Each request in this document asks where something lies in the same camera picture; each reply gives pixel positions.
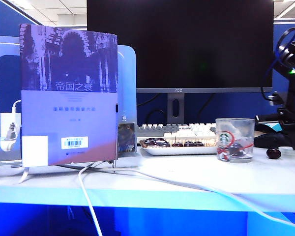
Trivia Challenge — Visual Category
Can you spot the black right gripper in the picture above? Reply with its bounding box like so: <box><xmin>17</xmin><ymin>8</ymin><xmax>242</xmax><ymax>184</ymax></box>
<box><xmin>276</xmin><ymin>107</ymin><xmax>295</xmax><ymax>151</ymax></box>

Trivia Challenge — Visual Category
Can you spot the white foam cherry tray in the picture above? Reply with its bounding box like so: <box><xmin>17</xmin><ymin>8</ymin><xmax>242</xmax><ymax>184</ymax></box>
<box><xmin>139</xmin><ymin>137</ymin><xmax>219</xmax><ymax>157</ymax></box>

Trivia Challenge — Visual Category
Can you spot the clear glass with red print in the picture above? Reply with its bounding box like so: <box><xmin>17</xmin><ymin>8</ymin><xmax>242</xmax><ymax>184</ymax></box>
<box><xmin>215</xmin><ymin>118</ymin><xmax>256</xmax><ymax>163</ymax></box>

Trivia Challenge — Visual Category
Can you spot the white and grey keyboard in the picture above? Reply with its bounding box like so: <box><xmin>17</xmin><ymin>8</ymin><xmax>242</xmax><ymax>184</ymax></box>
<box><xmin>136</xmin><ymin>122</ymin><xmax>218</xmax><ymax>146</ymax></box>

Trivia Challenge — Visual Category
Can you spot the grey monitor stand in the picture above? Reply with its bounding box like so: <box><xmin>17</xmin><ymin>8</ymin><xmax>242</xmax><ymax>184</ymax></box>
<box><xmin>167</xmin><ymin>92</ymin><xmax>185</xmax><ymax>125</ymax></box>

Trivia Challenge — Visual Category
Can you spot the black computer monitor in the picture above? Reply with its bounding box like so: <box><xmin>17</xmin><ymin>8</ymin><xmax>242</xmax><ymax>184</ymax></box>
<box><xmin>87</xmin><ymin>0</ymin><xmax>274</xmax><ymax>93</ymax></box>

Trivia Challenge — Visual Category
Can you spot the purple hardcover book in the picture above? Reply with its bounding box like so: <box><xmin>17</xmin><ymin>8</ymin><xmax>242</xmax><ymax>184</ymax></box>
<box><xmin>19</xmin><ymin>23</ymin><xmax>119</xmax><ymax>168</ymax></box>

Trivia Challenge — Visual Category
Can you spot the white bookmark ribbon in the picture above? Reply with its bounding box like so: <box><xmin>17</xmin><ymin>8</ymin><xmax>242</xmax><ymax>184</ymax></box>
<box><xmin>18</xmin><ymin>167</ymin><xmax>31</xmax><ymax>184</ymax></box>

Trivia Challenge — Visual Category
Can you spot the grey power plug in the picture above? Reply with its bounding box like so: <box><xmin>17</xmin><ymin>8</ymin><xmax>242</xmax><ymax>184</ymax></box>
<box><xmin>5</xmin><ymin>122</ymin><xmax>17</xmax><ymax>141</ymax></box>

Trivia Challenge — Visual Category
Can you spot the white power strip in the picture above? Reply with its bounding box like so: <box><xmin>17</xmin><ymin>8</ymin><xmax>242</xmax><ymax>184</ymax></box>
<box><xmin>0</xmin><ymin>112</ymin><xmax>23</xmax><ymax>152</ymax></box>

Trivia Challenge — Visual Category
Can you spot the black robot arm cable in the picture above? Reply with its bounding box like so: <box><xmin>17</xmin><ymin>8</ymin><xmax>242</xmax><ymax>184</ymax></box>
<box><xmin>260</xmin><ymin>27</ymin><xmax>295</xmax><ymax>100</ymax></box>

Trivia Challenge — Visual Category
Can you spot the black monitor cable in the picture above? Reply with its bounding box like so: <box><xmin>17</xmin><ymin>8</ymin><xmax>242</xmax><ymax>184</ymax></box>
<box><xmin>198</xmin><ymin>92</ymin><xmax>216</xmax><ymax>118</ymax></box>
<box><xmin>147</xmin><ymin>109</ymin><xmax>168</xmax><ymax>124</ymax></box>

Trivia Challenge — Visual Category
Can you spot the thick white cable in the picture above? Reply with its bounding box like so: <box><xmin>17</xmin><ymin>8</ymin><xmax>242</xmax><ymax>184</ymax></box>
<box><xmin>77</xmin><ymin>162</ymin><xmax>104</xmax><ymax>236</ymax></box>
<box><xmin>83</xmin><ymin>168</ymin><xmax>295</xmax><ymax>226</ymax></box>

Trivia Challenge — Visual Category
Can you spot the white plug with cable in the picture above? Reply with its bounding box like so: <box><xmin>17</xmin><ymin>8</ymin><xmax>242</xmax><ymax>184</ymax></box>
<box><xmin>11</xmin><ymin>99</ymin><xmax>22</xmax><ymax>116</ymax></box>

